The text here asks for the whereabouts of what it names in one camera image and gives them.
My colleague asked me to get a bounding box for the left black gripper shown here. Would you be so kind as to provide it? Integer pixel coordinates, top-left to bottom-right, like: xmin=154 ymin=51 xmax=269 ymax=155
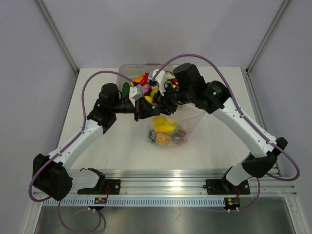
xmin=111 ymin=96 xmax=159 ymax=122

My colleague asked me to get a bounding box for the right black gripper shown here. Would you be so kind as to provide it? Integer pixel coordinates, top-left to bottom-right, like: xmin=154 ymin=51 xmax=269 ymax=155
xmin=154 ymin=81 xmax=194 ymax=116

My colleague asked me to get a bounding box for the yellow toy banana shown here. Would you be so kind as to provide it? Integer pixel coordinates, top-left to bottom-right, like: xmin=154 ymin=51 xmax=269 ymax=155
xmin=152 ymin=116 xmax=179 ymax=133

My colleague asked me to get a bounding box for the clear zip top bag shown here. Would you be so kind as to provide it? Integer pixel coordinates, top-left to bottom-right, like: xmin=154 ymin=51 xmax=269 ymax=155
xmin=148 ymin=104 xmax=206 ymax=147

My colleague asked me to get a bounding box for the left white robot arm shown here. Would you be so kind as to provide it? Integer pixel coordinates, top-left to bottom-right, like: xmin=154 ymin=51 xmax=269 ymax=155
xmin=28 ymin=83 xmax=160 ymax=201

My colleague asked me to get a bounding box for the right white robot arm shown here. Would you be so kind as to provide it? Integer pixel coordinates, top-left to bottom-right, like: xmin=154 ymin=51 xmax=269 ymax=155
xmin=149 ymin=63 xmax=288 ymax=195

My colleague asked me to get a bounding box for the clear plastic food container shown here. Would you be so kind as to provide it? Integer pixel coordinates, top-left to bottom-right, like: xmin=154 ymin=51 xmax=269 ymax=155
xmin=116 ymin=63 xmax=179 ymax=91

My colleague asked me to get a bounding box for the yellow toy lemon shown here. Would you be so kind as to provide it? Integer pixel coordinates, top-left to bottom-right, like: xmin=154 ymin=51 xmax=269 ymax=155
xmin=144 ymin=96 xmax=153 ymax=104

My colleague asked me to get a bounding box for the green toy cucumber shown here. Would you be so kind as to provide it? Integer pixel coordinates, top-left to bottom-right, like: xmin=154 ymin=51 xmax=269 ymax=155
xmin=121 ymin=82 xmax=130 ymax=99

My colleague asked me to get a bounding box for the red toy chili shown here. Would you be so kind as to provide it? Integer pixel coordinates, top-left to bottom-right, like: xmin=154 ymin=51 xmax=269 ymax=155
xmin=140 ymin=73 xmax=149 ymax=85

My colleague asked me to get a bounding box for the orange yellow toy mango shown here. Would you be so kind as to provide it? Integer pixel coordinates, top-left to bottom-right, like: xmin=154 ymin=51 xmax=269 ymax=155
xmin=133 ymin=76 xmax=144 ymax=83

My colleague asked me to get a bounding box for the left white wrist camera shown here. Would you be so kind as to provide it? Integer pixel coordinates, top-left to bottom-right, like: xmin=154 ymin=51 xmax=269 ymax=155
xmin=129 ymin=84 xmax=144 ymax=106

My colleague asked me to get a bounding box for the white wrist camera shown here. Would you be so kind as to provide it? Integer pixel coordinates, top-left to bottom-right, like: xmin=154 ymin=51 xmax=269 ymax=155
xmin=148 ymin=69 xmax=167 ymax=96
xmin=129 ymin=84 xmax=144 ymax=106

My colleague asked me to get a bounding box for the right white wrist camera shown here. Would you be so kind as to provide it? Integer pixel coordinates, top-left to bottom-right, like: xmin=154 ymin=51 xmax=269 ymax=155
xmin=148 ymin=69 xmax=167 ymax=96

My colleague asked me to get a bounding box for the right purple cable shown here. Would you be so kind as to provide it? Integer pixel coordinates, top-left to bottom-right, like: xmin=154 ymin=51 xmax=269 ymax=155
xmin=151 ymin=53 xmax=301 ymax=212

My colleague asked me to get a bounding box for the purple cable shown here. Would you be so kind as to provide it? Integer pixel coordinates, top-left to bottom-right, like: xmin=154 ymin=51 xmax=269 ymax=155
xmin=151 ymin=53 xmax=301 ymax=212
xmin=28 ymin=70 xmax=137 ymax=231

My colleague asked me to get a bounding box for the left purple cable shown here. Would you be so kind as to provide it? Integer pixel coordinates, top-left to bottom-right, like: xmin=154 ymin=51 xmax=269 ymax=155
xmin=28 ymin=70 xmax=137 ymax=231

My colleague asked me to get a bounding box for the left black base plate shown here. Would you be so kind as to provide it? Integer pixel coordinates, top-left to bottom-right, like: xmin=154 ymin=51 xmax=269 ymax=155
xmin=77 ymin=179 xmax=121 ymax=195

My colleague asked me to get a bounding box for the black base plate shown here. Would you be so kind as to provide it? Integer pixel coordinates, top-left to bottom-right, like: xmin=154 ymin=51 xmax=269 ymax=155
xmin=203 ymin=179 xmax=251 ymax=195
xmin=77 ymin=179 xmax=121 ymax=195

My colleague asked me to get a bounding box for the aluminium mounting rail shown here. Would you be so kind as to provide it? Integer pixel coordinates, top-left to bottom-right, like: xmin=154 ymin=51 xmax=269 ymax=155
xmin=67 ymin=169 xmax=297 ymax=197

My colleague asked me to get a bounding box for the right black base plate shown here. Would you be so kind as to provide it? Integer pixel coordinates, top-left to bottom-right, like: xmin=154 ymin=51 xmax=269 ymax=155
xmin=203 ymin=179 xmax=251 ymax=195

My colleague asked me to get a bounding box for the white slotted cable duct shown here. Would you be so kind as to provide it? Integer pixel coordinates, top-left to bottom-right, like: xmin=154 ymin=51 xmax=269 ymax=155
xmin=43 ymin=196 xmax=225 ymax=207

